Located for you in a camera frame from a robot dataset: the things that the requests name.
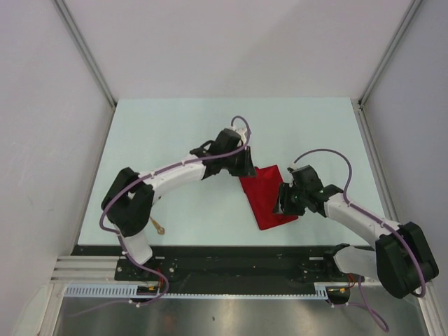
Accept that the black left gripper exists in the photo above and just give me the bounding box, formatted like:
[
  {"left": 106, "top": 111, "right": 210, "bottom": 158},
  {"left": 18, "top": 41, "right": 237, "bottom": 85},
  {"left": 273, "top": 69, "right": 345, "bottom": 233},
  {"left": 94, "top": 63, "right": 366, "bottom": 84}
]
[{"left": 222, "top": 146, "right": 257, "bottom": 178}]

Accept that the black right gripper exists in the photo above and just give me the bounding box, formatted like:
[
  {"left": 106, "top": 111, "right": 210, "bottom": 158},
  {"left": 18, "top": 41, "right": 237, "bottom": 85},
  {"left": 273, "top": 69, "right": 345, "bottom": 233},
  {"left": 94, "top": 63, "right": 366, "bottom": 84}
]
[{"left": 272, "top": 182, "right": 307, "bottom": 216}]

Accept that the red satin napkin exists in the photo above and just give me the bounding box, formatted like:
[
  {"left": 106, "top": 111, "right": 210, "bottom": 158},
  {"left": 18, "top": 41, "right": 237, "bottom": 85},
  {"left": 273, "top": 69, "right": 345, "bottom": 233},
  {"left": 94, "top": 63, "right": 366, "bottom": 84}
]
[{"left": 239, "top": 165, "right": 299, "bottom": 231}]

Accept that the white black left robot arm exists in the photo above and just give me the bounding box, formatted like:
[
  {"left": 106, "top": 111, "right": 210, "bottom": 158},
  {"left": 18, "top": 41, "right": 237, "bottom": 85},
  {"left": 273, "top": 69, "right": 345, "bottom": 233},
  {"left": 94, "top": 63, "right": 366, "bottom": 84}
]
[{"left": 100, "top": 127, "right": 256, "bottom": 280}]

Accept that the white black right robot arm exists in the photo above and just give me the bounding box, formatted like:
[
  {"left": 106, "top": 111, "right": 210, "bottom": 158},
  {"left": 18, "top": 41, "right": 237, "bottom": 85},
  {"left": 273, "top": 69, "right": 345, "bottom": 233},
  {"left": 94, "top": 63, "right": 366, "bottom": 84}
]
[{"left": 273, "top": 165, "right": 439, "bottom": 298}]

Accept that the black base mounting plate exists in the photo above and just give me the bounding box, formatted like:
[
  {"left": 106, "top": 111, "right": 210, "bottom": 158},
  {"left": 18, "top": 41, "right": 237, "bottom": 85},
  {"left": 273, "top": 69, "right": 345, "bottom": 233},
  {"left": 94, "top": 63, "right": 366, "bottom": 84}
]
[{"left": 71, "top": 243, "right": 409, "bottom": 295}]

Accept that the white slotted cable duct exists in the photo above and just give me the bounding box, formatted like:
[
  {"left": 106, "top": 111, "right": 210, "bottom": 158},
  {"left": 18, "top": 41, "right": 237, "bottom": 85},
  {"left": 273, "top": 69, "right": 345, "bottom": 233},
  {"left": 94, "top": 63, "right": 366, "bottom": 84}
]
[{"left": 64, "top": 283, "right": 328, "bottom": 300}]

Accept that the aluminium right side rail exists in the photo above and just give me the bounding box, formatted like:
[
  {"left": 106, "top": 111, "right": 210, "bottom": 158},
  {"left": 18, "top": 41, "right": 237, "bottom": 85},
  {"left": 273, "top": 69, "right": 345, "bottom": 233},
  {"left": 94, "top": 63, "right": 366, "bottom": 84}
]
[{"left": 351, "top": 99, "right": 400, "bottom": 222}]

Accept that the aluminium rail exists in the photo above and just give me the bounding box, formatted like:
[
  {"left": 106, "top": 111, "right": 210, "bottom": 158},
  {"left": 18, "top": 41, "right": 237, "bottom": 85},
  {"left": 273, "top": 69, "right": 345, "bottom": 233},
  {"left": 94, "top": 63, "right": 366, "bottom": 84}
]
[
  {"left": 351, "top": 99, "right": 400, "bottom": 222},
  {"left": 48, "top": 255, "right": 430, "bottom": 286}
]

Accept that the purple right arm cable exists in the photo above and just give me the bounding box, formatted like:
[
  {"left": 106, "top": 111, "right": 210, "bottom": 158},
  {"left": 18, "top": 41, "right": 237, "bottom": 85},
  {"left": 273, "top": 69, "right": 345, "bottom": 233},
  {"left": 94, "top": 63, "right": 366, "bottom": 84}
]
[{"left": 293, "top": 148, "right": 428, "bottom": 332}]

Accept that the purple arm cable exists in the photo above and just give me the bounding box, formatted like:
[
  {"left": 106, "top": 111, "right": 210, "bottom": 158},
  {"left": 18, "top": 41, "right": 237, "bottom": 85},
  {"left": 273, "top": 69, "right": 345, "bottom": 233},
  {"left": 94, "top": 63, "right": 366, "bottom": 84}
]
[
  {"left": 293, "top": 148, "right": 428, "bottom": 332},
  {"left": 99, "top": 115, "right": 253, "bottom": 309}
]

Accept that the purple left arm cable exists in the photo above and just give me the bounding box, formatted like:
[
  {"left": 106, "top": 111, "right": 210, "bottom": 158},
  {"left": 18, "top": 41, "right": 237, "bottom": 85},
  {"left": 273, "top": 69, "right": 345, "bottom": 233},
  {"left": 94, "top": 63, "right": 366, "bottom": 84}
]
[{"left": 99, "top": 115, "right": 253, "bottom": 309}]

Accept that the aluminium front rail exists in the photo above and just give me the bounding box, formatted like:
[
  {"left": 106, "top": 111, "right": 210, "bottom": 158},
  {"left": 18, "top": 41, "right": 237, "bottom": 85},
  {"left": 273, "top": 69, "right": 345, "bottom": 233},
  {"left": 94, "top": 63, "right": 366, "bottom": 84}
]
[{"left": 48, "top": 255, "right": 430, "bottom": 286}]

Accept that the left aluminium frame post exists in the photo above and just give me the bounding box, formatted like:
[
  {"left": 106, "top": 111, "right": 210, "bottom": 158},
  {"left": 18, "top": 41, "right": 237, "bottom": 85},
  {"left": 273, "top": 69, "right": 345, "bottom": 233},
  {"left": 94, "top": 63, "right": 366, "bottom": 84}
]
[{"left": 51, "top": 0, "right": 118, "bottom": 111}]

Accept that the aluminium frame post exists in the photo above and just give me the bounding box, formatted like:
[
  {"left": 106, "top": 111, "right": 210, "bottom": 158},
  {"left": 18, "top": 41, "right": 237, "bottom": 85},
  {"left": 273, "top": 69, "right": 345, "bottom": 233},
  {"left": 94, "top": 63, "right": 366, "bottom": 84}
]
[
  {"left": 51, "top": 0, "right": 118, "bottom": 111},
  {"left": 358, "top": 0, "right": 425, "bottom": 108}
]

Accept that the right aluminium frame post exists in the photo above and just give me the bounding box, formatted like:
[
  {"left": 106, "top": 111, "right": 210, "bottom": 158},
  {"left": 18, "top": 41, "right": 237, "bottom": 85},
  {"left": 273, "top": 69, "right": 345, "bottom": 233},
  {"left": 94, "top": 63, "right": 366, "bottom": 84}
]
[{"left": 358, "top": 0, "right": 425, "bottom": 108}]

